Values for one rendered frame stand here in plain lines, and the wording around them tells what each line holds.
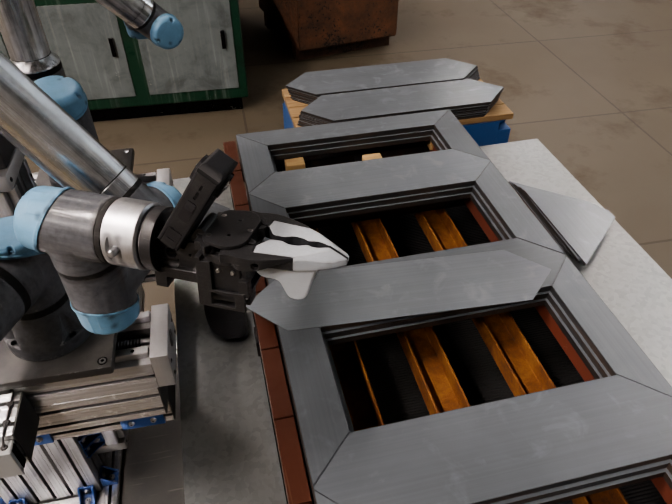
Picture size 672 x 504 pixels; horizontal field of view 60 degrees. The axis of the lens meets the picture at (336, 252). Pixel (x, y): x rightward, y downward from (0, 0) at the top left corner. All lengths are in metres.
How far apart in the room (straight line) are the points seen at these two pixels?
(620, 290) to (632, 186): 1.91
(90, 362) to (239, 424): 0.42
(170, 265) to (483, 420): 0.73
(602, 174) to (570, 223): 1.81
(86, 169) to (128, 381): 0.50
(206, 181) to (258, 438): 0.89
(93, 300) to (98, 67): 3.18
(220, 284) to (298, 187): 1.10
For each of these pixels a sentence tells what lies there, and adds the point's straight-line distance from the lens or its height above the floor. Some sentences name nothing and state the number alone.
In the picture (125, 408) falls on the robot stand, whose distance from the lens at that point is 1.26.
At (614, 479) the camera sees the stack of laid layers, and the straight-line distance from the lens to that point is 1.24.
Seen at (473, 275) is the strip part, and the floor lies 0.87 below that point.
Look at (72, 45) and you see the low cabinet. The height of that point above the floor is 0.51.
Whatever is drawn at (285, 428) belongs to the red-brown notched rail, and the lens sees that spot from 1.20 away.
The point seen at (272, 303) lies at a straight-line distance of 1.36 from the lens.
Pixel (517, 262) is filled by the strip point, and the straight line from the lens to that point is 1.52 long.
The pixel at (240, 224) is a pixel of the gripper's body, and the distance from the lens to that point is 0.62.
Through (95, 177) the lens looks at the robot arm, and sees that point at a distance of 0.81.
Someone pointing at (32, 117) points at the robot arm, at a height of 1.50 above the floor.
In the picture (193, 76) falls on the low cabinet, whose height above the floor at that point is 0.27.
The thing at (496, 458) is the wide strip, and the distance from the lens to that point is 1.16.
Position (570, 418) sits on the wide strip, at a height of 0.87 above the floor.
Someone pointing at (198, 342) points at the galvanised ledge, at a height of 0.68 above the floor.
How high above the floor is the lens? 1.85
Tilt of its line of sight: 42 degrees down
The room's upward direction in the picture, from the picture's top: straight up
